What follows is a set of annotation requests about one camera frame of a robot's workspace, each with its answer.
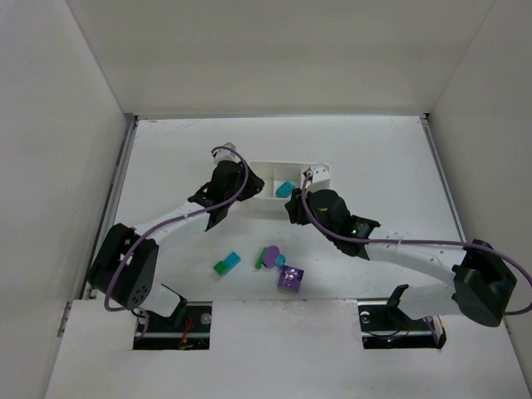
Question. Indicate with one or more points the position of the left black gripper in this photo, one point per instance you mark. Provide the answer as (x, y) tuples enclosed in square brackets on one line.
[(253, 183)]

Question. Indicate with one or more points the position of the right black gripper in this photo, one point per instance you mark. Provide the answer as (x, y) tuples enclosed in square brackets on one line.
[(293, 206)]

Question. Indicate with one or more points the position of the teal rounded printed lego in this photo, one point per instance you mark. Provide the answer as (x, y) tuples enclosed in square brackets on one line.
[(284, 190)]

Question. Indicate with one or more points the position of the purple square lego brick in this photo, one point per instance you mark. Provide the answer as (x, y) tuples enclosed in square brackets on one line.
[(290, 279)]

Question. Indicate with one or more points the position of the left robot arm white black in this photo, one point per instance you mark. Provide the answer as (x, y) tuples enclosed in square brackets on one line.
[(124, 267)]

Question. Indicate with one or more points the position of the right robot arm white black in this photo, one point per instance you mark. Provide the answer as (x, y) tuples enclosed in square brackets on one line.
[(472, 280)]

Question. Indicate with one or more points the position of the white three-compartment container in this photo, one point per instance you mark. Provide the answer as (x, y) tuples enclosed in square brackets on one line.
[(280, 179)]

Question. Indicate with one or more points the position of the teal lego under purple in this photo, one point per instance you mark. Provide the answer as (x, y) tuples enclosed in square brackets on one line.
[(280, 261)]

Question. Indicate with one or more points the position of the green flat lego piece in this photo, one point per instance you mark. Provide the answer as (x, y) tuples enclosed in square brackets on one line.
[(260, 261)]

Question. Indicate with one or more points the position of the green teal lego stack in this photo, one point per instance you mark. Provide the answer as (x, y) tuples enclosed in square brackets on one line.
[(225, 265)]

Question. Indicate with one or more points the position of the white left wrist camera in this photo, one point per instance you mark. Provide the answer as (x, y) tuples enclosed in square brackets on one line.
[(225, 152)]

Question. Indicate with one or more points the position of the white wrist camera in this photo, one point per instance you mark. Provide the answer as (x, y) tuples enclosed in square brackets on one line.
[(317, 177), (225, 152)]

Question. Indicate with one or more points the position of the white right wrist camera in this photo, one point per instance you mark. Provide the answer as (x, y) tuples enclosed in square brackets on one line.
[(317, 177)]

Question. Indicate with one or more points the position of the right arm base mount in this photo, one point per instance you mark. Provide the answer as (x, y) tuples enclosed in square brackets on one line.
[(384, 326)]

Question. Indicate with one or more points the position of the left aluminium rail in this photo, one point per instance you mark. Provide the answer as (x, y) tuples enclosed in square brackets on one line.
[(108, 214)]

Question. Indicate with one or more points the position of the aluminium rail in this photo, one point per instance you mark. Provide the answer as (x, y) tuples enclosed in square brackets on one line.
[(425, 123), (108, 214)]

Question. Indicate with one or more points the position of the right aluminium rail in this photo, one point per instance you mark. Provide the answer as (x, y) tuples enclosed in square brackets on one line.
[(425, 123)]

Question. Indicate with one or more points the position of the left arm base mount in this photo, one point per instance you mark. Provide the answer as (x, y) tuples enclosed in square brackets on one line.
[(191, 333)]

